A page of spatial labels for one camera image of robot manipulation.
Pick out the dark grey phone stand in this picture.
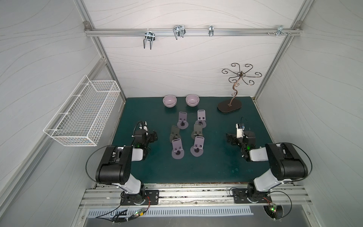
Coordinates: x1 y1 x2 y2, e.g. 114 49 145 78
191 124 203 140
169 125 181 143

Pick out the purple phone stand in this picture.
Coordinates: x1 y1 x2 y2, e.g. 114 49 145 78
195 110 207 128
177 112 189 130
190 136 205 157
172 139 185 160

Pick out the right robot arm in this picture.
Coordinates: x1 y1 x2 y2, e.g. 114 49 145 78
226 128 312 203

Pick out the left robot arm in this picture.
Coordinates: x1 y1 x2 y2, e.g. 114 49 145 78
95 129 158 200

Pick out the brown metal jewelry tree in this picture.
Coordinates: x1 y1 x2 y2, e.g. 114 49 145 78
217 62 263 114

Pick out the left lilac ceramic bowl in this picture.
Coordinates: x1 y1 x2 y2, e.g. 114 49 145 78
163 95 177 108

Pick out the lilac ceramic bowl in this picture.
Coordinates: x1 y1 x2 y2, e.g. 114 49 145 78
163 95 177 108
185 94 200 107

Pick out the right lilac ceramic bowl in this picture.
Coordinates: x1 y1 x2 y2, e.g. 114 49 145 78
185 94 200 107

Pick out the white vent strip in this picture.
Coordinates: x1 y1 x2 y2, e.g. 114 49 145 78
87 205 253 218

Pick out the left metal hook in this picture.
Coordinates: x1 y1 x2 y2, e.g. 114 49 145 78
143 31 156 50

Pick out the metal hook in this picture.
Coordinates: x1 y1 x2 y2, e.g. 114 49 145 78
173 25 186 40
209 25 214 37
267 26 292 37
143 31 156 50

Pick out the right metal hook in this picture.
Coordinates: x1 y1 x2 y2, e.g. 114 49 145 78
267 26 292 37

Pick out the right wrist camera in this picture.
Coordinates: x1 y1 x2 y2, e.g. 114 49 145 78
236 124 245 139

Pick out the right black cable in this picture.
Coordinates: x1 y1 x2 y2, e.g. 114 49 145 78
279 142 313 182

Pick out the black cable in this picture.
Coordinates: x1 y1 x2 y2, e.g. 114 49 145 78
279 142 313 182
85 145 114 183

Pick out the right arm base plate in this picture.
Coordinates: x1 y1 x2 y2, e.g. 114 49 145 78
229 188 272 204

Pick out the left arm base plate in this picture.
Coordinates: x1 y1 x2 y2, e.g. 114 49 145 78
120 190 160 206

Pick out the white wire basket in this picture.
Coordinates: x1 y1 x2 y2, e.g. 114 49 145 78
43 75 121 147

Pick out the left black cable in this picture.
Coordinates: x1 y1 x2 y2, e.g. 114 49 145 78
85 145 114 183

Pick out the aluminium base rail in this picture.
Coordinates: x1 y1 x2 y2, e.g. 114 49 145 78
79 183 312 208

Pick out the horizontal aluminium rail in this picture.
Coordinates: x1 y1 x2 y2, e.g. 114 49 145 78
85 26 303 37

